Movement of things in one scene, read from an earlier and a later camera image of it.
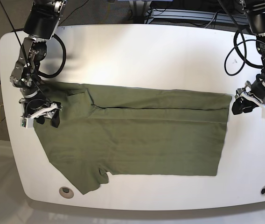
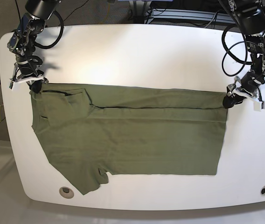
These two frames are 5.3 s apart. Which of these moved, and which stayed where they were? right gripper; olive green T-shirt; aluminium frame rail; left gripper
Moved: right gripper; left gripper
Stayed: aluminium frame rail; olive green T-shirt
